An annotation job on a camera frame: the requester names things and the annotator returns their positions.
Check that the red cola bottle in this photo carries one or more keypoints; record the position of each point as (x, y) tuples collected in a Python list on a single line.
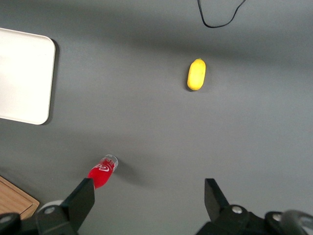
[(101, 173)]

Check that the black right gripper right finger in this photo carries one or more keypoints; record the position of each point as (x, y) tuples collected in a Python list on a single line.
[(217, 203)]

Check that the white rounded tray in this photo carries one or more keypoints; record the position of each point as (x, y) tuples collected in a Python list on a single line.
[(24, 76)]

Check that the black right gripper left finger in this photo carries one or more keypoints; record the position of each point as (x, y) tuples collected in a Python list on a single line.
[(79, 200)]

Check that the yellow lemon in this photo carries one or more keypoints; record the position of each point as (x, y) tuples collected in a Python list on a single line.
[(196, 74)]

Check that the wooden board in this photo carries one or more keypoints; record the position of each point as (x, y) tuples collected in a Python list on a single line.
[(15, 199)]

